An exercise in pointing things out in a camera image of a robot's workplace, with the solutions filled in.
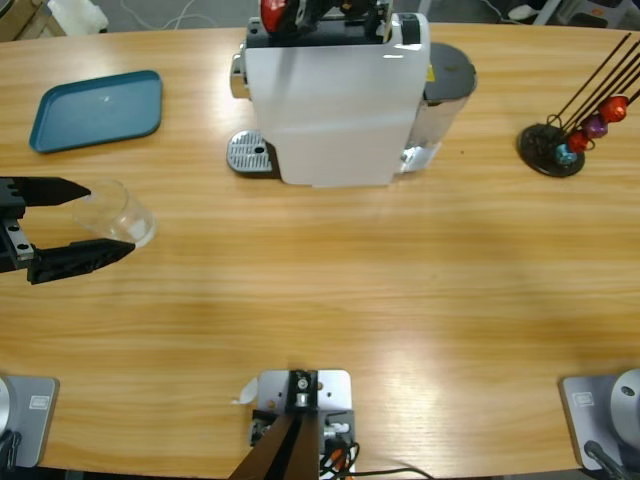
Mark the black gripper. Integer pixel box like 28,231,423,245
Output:
288,0,376,35
0,175,138,286

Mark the clear drinking glass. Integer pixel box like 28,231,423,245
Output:
71,178,159,250

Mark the white capsule coffee machine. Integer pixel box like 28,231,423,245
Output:
227,0,432,190

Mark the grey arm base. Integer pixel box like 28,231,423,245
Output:
558,368,640,471
0,375,60,469

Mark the purple coffee capsule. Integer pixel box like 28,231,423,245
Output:
583,114,609,140

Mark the teal plastic tray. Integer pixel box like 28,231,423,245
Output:
28,69,165,155

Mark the clear water tank grey lid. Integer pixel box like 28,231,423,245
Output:
399,42,479,175

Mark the brown cardboard box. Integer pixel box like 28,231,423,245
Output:
0,0,66,44

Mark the white foam block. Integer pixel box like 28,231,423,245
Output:
47,0,110,34

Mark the white tape tag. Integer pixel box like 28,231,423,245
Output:
229,377,259,406

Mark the black capsule holder with rods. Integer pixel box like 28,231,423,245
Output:
518,32,640,179

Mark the grey plastic stool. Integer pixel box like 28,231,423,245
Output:
532,0,640,29

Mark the white floor cable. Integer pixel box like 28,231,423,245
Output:
127,0,241,32

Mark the black base cable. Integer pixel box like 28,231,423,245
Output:
583,439,629,480
0,430,22,469

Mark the dark camera post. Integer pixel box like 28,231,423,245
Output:
229,412,321,480

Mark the white camera mounting plate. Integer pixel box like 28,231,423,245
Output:
255,368,352,416

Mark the black orange cable bundle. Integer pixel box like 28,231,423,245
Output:
319,439,436,480

